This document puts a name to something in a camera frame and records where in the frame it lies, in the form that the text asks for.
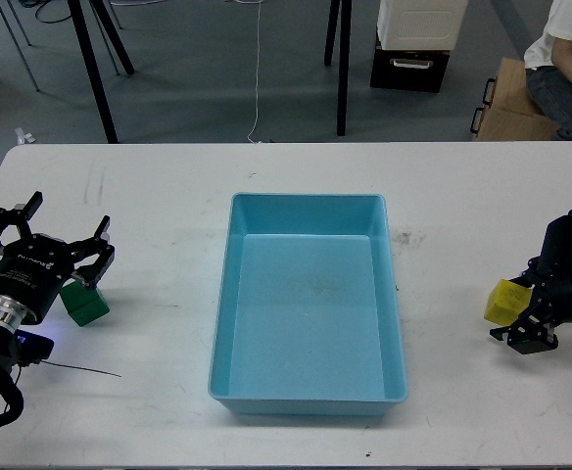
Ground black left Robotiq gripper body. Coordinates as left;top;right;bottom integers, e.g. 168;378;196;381
0;234;74;324

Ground black table leg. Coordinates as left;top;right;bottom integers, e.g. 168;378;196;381
68;0;135;144
323;0;353;137

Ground seated person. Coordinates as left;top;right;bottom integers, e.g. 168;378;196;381
524;0;572;141

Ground green wooden block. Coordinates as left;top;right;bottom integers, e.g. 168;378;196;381
60;282;110;327

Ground black table leg right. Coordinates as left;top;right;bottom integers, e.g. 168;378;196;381
323;0;353;137

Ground black storage box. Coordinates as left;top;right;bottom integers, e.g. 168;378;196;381
369;40;451;93

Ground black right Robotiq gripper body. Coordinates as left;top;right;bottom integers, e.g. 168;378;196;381
537;211;572;324

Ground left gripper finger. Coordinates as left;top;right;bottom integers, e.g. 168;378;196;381
69;215;115;290
0;191;43;256

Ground white appliance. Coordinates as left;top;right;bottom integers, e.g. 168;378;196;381
377;0;468;51

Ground white hanging cable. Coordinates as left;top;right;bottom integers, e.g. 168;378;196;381
246;0;272;145

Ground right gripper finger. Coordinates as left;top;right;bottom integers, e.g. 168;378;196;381
509;256;544;290
490;299;558;354

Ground black table leg left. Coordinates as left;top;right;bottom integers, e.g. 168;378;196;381
68;0;135;144

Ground yellow wooden block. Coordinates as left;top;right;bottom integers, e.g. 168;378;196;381
484;279;532;326

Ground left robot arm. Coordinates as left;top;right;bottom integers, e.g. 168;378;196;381
0;191;115;428

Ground light blue plastic bin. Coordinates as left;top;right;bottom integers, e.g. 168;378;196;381
209;193;408;416

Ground thin black cable tie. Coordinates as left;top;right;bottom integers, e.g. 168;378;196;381
40;360;122;378

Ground cardboard box with handles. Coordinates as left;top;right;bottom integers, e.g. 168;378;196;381
470;58;558;142

